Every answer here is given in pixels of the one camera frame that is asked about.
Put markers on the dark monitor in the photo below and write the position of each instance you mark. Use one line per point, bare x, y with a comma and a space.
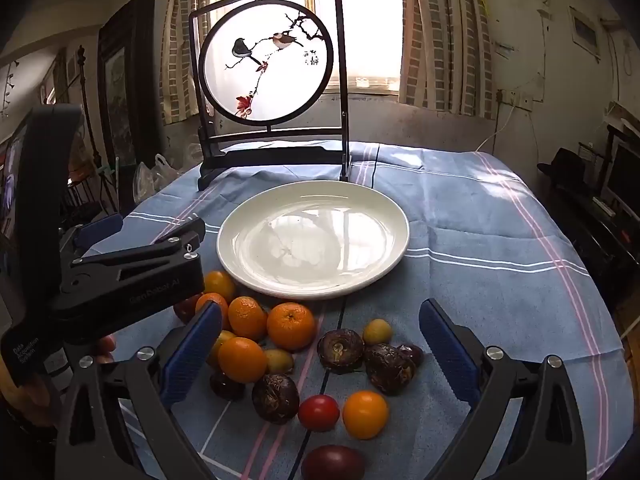
625, 175

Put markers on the person's left hand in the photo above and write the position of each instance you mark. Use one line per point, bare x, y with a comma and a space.
106, 347

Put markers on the clear plastic bags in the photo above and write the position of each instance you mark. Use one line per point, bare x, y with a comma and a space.
152, 175

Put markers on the dark framed picture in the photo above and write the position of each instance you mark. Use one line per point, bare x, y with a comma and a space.
122, 90

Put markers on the tan longan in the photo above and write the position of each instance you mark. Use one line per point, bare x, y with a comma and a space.
377, 331
278, 360

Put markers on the yellow-green cherry tomato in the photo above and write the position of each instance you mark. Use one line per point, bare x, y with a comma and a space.
222, 338

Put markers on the brick pattern curtain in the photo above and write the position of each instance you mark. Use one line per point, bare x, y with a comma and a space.
182, 50
445, 35

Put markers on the white round plate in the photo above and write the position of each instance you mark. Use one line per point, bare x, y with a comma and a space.
312, 240

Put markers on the bird painting table screen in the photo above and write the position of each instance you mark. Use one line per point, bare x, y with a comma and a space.
265, 70

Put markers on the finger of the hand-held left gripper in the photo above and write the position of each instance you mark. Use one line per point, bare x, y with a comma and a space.
100, 230
140, 275

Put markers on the dark wrinkled passion fruit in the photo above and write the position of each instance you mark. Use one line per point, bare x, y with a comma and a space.
275, 397

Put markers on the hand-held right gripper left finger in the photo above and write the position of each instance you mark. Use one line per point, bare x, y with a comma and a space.
192, 350

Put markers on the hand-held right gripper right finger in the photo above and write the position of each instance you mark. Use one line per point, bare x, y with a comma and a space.
447, 345

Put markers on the red cherry tomato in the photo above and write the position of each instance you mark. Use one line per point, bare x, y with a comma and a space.
318, 412
185, 308

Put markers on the wall socket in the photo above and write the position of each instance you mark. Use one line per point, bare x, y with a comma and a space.
515, 98

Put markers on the orange cherry tomato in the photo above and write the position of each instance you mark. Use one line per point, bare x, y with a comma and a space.
365, 414
220, 284
242, 359

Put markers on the dark purple tomato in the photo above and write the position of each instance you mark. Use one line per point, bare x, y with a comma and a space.
332, 462
412, 354

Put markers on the window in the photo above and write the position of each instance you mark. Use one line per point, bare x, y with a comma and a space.
370, 10

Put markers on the black hat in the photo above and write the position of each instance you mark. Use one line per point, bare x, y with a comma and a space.
565, 167

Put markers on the blue plaid tablecloth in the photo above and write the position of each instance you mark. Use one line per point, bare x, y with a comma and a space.
475, 240

